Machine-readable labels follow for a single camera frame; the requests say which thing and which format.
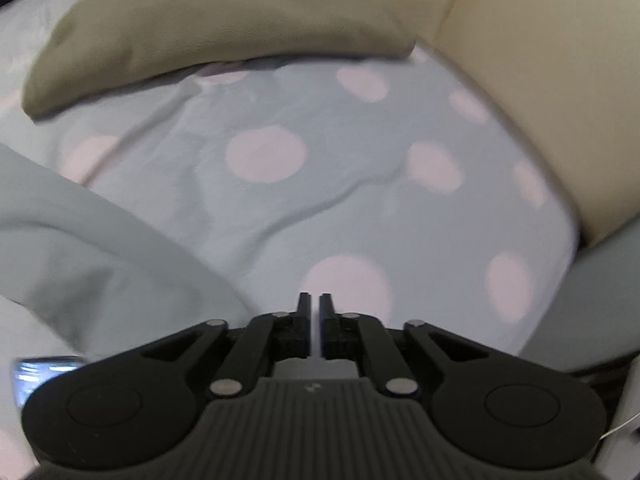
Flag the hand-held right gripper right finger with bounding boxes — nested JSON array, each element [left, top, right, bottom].
[[319, 292, 489, 398]]

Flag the olive green pillow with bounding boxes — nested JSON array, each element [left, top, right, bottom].
[[22, 0, 418, 122]]

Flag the small glossy screen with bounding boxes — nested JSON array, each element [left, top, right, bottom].
[[15, 356, 85, 407]]

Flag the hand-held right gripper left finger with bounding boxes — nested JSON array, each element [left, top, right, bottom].
[[142, 292, 313, 398]]

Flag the grey garment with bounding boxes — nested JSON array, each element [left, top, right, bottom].
[[0, 144, 258, 361]]

